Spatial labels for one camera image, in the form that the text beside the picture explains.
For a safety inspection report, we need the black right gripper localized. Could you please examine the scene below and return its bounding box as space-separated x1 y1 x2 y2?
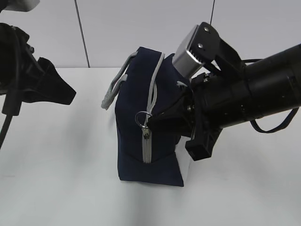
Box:
147 73 222 161

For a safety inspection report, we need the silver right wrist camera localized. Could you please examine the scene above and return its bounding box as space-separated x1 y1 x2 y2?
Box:
172 22 242 79

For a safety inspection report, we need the navy blue lunch bag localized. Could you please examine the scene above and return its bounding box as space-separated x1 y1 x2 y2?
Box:
101 47 189 187

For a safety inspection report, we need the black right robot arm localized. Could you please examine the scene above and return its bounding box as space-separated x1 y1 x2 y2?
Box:
147 45 301 161

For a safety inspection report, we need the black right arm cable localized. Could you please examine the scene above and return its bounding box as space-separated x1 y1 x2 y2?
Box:
241 58 301 134

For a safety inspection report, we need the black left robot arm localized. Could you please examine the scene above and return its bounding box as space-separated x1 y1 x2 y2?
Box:
0 23 76 116

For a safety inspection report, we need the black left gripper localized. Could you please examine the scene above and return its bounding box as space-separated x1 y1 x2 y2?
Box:
1 25 76 115

